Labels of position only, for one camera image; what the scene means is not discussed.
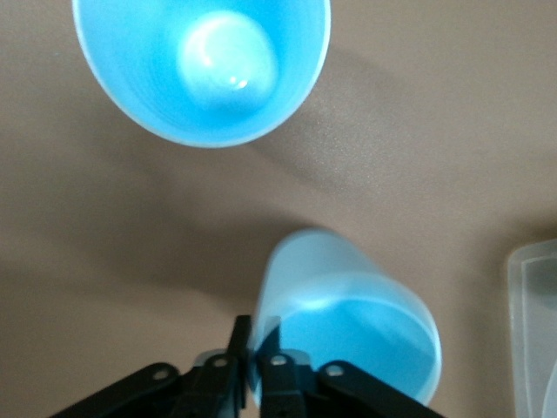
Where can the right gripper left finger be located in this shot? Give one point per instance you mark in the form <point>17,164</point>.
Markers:
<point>204,387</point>

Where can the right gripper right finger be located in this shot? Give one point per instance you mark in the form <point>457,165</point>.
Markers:
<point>280,387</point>

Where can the blue plastic cup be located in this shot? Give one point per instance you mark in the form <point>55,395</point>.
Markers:
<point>348,313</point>
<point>196,74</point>

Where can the brown table cover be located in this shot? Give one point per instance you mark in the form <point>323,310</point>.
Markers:
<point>130,217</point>

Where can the clear plastic food container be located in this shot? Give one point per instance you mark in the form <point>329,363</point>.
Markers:
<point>537,326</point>

